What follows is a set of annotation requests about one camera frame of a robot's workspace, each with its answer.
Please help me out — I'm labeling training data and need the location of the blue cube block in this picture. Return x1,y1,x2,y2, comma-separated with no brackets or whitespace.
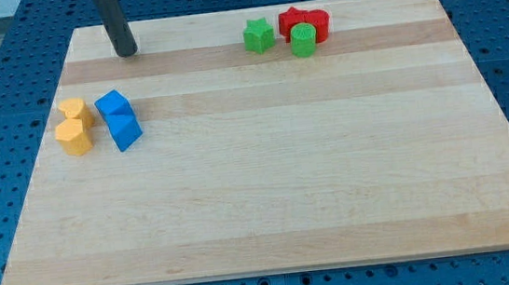
94,89,136,124

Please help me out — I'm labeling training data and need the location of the green star block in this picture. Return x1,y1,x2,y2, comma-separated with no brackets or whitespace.
243,17,276,54

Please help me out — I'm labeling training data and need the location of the green cylinder block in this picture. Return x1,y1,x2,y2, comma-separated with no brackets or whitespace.
290,22,316,58

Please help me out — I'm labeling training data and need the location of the red star block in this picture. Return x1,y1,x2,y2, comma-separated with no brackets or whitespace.
278,6,309,43

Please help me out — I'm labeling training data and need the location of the blue triangular prism block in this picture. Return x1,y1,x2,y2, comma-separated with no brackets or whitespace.
106,115,143,152

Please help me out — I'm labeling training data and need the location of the light wooden board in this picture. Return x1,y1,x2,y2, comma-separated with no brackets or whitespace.
1,0,509,285

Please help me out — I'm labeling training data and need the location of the red round block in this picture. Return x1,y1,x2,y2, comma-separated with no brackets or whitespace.
304,9,330,43

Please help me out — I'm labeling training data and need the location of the yellow heart block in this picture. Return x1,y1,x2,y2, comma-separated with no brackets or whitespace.
58,97,95,129

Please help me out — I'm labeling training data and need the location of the yellow hexagon block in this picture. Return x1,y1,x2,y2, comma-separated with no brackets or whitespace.
54,118,93,156

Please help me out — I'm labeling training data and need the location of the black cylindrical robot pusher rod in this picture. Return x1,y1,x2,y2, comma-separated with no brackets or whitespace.
92,0,138,58

